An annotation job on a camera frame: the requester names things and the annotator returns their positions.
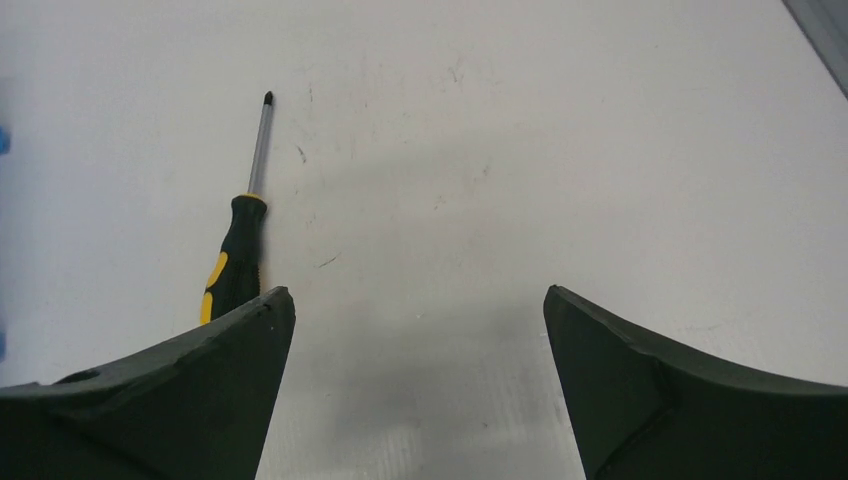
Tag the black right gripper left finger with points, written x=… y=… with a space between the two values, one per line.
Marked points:
x=196 y=406

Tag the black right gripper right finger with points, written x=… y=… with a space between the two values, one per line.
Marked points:
x=644 y=406

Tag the blue bin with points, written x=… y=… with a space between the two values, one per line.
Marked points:
x=4 y=141

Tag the black yellow handled screwdriver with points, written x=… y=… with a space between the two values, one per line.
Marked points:
x=235 y=278

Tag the grey metal table rail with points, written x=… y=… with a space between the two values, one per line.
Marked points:
x=824 y=24

